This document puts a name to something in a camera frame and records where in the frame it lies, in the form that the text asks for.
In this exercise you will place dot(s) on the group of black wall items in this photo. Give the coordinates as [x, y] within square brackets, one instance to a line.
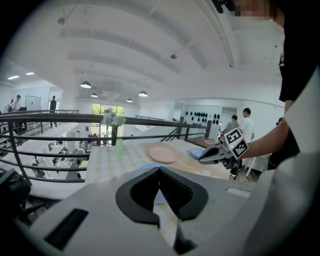
[200, 115]

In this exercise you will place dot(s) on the black backpack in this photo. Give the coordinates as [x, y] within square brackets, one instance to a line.
[15, 187]

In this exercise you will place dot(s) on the person's black shirt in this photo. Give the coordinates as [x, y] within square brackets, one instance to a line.
[302, 50]

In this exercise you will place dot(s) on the round ceiling fixture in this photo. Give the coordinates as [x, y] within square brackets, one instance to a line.
[61, 20]
[173, 56]

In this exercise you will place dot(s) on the black office chair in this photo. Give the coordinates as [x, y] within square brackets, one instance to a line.
[27, 212]

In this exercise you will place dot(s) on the beige table runner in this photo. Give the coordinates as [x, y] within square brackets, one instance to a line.
[190, 166]

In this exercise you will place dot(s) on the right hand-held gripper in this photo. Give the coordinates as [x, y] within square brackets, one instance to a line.
[236, 143]

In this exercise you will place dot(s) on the big pink plate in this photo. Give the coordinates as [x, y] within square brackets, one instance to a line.
[163, 154]

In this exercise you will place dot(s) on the small pink cloth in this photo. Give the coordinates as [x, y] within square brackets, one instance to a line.
[208, 142]

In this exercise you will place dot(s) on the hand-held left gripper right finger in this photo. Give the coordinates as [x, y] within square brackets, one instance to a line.
[192, 200]

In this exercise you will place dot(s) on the whiteboard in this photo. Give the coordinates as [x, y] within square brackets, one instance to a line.
[32, 103]

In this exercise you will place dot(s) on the wooden side table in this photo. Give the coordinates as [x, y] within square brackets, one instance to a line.
[197, 142]

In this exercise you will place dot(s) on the black metal railing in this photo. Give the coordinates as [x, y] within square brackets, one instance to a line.
[50, 117]

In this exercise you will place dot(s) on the white flower bouquet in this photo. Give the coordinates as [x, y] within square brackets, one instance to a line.
[112, 118]

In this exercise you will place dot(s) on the checkered tablecloth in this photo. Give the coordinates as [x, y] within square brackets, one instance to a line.
[107, 162]

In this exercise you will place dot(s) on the green glass vase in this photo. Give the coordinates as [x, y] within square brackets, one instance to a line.
[119, 148]

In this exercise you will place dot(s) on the glass entrance door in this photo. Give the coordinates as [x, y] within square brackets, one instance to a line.
[96, 108]

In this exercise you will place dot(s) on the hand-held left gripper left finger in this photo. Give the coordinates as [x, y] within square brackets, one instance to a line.
[130, 200]

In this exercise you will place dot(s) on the big blue plate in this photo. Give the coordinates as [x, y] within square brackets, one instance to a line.
[195, 152]

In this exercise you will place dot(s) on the person's right forearm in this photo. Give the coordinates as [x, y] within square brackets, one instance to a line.
[265, 142]

